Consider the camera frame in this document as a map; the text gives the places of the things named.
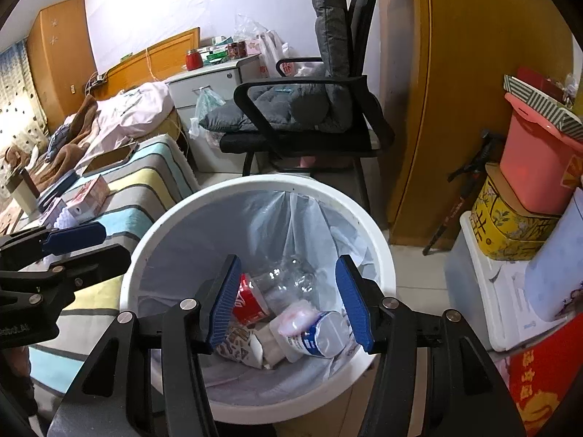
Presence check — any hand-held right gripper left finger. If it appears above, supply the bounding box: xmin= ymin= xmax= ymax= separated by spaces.
xmin=47 ymin=254 xmax=243 ymax=437

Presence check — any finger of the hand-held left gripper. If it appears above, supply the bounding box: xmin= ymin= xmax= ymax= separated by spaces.
xmin=0 ymin=221 xmax=107 ymax=265
xmin=0 ymin=243 xmax=133 ymax=303

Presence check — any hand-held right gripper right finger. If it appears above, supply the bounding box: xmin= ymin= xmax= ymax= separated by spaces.
xmin=334 ymin=254 xmax=528 ymax=437

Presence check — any white foam net sleeve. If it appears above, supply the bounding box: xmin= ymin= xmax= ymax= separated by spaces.
xmin=55 ymin=206 xmax=82 ymax=229

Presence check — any clear plastic bottle red label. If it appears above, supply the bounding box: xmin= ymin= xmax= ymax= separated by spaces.
xmin=232 ymin=255 xmax=331 ymax=327

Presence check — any purple small carton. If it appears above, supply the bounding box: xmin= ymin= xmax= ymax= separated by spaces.
xmin=37 ymin=197 xmax=64 ymax=227

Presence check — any crushed patterned paper cup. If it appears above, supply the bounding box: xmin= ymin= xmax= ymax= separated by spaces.
xmin=214 ymin=321 xmax=265 ymax=367

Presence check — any red and white small carton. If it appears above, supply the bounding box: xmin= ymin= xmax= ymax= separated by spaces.
xmin=67 ymin=175 xmax=111 ymax=213

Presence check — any white labelled plastic tub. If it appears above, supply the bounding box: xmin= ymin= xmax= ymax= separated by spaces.
xmin=285 ymin=310 xmax=353 ymax=361

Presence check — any white round trash bin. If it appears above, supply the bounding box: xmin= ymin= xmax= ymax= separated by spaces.
xmin=119 ymin=174 xmax=396 ymax=425

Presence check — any dark glasses case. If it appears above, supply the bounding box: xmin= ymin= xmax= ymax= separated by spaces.
xmin=37 ymin=170 xmax=77 ymax=206

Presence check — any striped tablecloth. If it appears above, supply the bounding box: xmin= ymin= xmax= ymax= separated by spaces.
xmin=0 ymin=134 xmax=201 ymax=397

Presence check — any translucent bin liner bag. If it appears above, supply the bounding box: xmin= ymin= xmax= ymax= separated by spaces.
xmin=137 ymin=189 xmax=381 ymax=408

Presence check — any dark tablet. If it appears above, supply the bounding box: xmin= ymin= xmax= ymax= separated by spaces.
xmin=83 ymin=141 xmax=140 ymax=178

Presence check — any blue patterned cloth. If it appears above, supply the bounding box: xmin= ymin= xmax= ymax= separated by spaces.
xmin=46 ymin=124 xmax=76 ymax=160

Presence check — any brown patterned blanket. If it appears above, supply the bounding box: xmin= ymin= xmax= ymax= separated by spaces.
xmin=0 ymin=95 xmax=110 ymax=192

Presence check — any white plastic storage box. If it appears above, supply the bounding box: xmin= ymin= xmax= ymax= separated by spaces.
xmin=444 ymin=212 xmax=547 ymax=352

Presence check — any pale pink quilt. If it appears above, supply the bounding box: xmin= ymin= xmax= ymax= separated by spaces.
xmin=82 ymin=81 xmax=176 ymax=165

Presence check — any heart patterned curtain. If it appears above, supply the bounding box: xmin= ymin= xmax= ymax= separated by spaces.
xmin=0 ymin=39 xmax=48 ymax=160

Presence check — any yellow floral tin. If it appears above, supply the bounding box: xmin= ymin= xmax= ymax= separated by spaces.
xmin=469 ymin=164 xmax=563 ymax=261

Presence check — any black mesh armchair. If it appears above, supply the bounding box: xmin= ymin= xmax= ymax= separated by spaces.
xmin=219 ymin=0 xmax=396 ymax=210

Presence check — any green patterned plastic bag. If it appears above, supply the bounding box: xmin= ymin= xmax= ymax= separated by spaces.
xmin=189 ymin=87 xmax=226 ymax=139

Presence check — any narrow wooden wardrobe with stars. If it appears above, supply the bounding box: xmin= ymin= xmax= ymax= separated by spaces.
xmin=26 ymin=0 xmax=97 ymax=133

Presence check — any pale blue cylinder pink lid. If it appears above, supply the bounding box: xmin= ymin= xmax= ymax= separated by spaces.
xmin=524 ymin=186 xmax=583 ymax=324

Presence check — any grey nightstand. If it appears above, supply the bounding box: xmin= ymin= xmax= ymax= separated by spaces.
xmin=166 ymin=53 xmax=262 ymax=174

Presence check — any red bag gold print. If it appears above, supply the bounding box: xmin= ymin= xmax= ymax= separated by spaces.
xmin=508 ymin=328 xmax=583 ymax=437

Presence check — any wooden headboard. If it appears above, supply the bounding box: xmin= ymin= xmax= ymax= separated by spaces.
xmin=98 ymin=27 xmax=201 ymax=94

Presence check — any pink plastic bucket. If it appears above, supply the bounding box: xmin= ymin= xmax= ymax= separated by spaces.
xmin=498 ymin=92 xmax=583 ymax=217

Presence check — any stack of green white boxes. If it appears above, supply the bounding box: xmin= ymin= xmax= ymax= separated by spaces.
xmin=200 ymin=36 xmax=233 ymax=65

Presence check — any grey quilted chair cushion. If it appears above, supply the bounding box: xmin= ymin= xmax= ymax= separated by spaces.
xmin=198 ymin=0 xmax=353 ymax=134

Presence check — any white plastic bag red print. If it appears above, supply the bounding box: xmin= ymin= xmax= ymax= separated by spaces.
xmin=257 ymin=29 xmax=301 ymax=80

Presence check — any large wooden wardrobe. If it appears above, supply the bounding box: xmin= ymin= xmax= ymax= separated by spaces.
xmin=378 ymin=0 xmax=575 ymax=247

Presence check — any clear plastic bag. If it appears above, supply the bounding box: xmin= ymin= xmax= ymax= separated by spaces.
xmin=234 ymin=13 xmax=269 ymax=44

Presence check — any striped gift box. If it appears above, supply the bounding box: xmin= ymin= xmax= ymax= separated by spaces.
xmin=503 ymin=67 xmax=583 ymax=142

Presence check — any black long-handled tool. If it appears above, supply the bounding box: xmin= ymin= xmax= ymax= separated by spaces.
xmin=421 ymin=130 xmax=506 ymax=256

